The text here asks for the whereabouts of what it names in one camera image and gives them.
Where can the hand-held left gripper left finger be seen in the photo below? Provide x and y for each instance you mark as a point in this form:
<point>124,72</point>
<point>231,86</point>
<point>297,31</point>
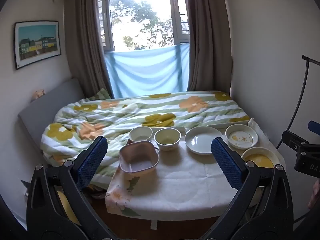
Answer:
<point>92,163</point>

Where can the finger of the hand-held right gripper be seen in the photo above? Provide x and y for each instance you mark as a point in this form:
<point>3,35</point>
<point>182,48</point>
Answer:
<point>314,126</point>
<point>293,141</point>

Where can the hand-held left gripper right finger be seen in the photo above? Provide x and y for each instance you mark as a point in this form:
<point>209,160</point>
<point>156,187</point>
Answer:
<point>226,163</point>

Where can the duck print plate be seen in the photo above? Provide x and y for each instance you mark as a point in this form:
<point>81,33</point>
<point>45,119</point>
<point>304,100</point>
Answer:
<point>241,137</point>

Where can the yellow ribbed plate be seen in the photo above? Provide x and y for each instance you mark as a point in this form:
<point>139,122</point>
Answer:
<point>260,158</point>

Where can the plain white plate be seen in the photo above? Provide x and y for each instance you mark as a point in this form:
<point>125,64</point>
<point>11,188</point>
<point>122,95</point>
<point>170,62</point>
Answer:
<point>200,140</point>

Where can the pink square divided dish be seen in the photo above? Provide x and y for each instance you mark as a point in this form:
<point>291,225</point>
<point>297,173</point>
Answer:
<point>137,161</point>

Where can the white ribbed bowl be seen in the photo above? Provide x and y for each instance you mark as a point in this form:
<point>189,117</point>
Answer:
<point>140,134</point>

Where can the cream round bowl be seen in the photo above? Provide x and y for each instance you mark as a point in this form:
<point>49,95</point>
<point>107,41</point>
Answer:
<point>167,140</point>

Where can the person's right hand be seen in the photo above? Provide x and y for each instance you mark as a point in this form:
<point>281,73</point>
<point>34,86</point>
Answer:
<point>315,192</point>

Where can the cream floral tablecloth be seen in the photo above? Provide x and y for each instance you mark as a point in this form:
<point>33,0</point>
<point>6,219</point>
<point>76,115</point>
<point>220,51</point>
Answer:
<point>187,180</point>

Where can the green striped pillow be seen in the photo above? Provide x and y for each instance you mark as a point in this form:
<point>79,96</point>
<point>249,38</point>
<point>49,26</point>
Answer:
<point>102,93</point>

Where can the grey headboard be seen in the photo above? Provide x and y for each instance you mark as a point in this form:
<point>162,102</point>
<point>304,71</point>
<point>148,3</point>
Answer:
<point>50,105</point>

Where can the floral striped blanket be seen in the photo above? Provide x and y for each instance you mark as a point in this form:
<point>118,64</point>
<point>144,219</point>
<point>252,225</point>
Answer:
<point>150,110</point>

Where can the small plush toy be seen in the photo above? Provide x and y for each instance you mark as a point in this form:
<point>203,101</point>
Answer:
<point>39,93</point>

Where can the light blue cloth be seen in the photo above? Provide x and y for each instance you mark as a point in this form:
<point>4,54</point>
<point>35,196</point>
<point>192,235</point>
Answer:
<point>147,72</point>

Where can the brown curtain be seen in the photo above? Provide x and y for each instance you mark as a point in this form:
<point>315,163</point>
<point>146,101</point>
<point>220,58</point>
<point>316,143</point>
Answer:
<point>82,42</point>
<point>207,42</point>

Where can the window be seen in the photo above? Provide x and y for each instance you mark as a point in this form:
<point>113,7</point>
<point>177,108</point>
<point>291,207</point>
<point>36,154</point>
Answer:
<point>140,17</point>

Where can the framed wall picture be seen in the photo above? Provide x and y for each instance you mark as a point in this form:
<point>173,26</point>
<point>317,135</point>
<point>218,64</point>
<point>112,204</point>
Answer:
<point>37,43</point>

